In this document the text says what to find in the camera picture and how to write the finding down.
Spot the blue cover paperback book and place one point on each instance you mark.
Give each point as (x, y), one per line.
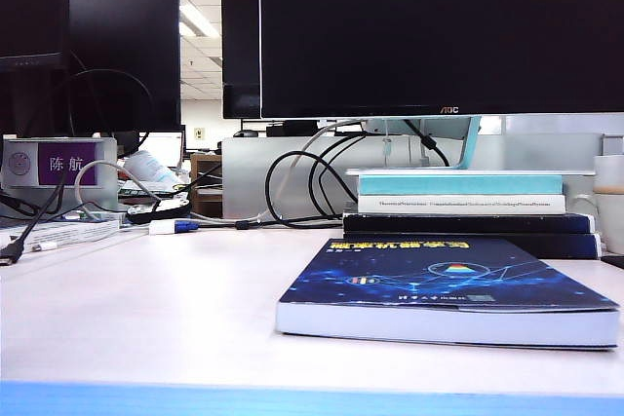
(439, 284)

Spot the teal spine book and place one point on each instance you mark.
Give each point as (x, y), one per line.
(458, 184)

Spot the white spine book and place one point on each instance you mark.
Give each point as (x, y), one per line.
(458, 203)

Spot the dark navy thin book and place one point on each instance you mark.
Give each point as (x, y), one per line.
(468, 223)

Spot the green spine book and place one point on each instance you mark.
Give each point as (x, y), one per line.
(146, 190)

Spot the dark navy thick book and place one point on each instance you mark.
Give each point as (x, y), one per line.
(560, 244)

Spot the silver metal panel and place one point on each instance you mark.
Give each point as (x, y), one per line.
(244, 177)

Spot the wooden shelf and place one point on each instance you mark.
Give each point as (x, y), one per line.
(205, 182)

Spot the blue VGA plug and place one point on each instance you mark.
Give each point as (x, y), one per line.
(186, 225)

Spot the black narrow monitor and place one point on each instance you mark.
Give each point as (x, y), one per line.
(240, 46)

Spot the white VGA adapter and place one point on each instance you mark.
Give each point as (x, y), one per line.
(162, 227)

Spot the silver teal monitor stand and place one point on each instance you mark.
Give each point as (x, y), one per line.
(468, 143)

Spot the black oval device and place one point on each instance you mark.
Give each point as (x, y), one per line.
(144, 216)

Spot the AOC black monitor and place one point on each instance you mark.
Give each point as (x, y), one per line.
(439, 31)

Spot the ceiling light panel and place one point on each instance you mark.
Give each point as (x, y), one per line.
(197, 21)

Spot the blue edge strip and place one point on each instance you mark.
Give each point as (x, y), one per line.
(312, 401)

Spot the black wide monitor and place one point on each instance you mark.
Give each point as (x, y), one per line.
(124, 55)

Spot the purple name sign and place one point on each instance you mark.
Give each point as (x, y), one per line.
(66, 162)

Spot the white mug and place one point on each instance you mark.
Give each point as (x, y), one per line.
(609, 201)

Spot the black monitor with buttons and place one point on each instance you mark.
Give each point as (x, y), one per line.
(31, 7)

